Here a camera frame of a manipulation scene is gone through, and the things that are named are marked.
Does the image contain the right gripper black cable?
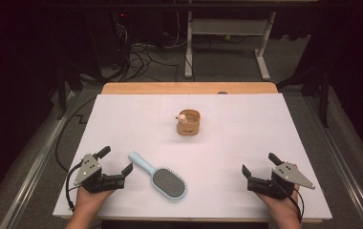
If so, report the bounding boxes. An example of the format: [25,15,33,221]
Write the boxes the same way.
[278,180,306,223]

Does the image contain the person's left hand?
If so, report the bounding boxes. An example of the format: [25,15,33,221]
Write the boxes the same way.
[74,185,117,213]

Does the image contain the wooden table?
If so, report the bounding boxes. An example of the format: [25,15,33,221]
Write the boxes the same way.
[59,81,324,224]

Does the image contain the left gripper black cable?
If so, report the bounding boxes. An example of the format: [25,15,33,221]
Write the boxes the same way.
[65,161,85,213]

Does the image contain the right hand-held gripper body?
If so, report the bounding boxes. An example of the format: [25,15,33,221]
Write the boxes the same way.
[246,161,316,200]

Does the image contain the tangle of black floor cables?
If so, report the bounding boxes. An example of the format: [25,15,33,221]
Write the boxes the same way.
[106,41,190,83]

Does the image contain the black metal stand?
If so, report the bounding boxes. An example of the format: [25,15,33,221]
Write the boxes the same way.
[54,61,85,121]
[276,61,331,129]

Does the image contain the person's right hand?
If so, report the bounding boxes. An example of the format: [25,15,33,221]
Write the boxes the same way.
[255,184,302,218]

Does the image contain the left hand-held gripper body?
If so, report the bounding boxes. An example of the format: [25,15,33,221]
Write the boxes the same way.
[73,153,127,195]

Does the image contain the wooden cup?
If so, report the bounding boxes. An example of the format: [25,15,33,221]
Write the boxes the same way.
[176,109,202,136]

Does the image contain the metal floor rail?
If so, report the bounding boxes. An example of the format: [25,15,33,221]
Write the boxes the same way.
[0,90,77,229]
[302,94,363,229]

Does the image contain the light blue paddle hairbrush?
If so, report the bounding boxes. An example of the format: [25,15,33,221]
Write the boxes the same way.
[127,151,187,201]

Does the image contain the long black floor cable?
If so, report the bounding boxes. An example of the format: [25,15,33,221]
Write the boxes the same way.
[54,95,97,173]

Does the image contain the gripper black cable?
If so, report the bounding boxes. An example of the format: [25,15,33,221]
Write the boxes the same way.
[278,180,306,223]
[65,161,85,213]

